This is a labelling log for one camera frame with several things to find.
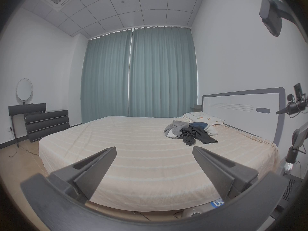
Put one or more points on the blue-green curtain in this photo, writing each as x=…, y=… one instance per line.
x=105, y=78
x=163, y=71

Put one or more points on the white printed pillow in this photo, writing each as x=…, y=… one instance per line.
x=202, y=117

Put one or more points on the round white mirror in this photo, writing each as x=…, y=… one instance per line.
x=24, y=89

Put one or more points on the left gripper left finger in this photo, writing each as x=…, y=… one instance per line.
x=96, y=169

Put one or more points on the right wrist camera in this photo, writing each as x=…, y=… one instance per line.
x=298, y=90

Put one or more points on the pile of clothes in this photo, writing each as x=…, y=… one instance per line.
x=190, y=133

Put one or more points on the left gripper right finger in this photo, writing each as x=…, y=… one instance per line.
x=214, y=172

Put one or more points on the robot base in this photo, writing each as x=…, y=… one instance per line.
x=192, y=213

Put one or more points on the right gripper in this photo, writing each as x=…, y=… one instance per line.
x=298, y=108

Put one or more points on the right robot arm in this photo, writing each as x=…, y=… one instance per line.
x=299, y=136

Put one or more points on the black dressing table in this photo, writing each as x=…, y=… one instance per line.
x=26, y=109

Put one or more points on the bed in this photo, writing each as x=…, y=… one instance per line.
x=144, y=148

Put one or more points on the grey bedside table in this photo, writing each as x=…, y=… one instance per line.
x=196, y=108

